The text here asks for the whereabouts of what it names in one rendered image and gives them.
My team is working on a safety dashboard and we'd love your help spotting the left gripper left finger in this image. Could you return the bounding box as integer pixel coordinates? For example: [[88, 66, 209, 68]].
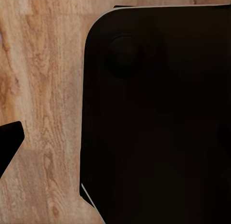
[[0, 121, 25, 178]]

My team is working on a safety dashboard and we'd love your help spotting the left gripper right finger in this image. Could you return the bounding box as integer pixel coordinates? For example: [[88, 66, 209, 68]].
[[216, 121, 231, 158]]

